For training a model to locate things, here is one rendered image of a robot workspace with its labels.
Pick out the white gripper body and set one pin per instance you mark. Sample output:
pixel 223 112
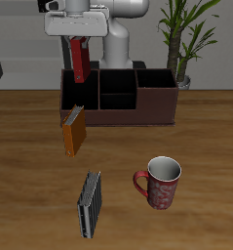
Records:
pixel 75 26

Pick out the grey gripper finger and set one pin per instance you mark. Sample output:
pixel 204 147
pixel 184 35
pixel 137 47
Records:
pixel 86 41
pixel 68 40

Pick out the red book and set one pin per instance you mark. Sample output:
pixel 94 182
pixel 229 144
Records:
pixel 81 62

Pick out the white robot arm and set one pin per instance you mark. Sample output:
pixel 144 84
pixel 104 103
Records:
pixel 121 39

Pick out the orange book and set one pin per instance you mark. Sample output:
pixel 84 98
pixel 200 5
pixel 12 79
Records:
pixel 76 132

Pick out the dark brown desk caddy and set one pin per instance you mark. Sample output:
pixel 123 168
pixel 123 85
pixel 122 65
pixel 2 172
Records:
pixel 153 104

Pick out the dark grey book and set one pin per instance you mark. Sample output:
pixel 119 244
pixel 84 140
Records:
pixel 92 203

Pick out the green pot plant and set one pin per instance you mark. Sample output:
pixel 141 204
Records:
pixel 174 45

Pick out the red patterned mug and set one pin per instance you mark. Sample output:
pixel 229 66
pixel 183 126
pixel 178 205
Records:
pixel 162 192

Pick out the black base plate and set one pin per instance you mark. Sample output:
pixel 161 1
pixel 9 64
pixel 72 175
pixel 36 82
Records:
pixel 139 64

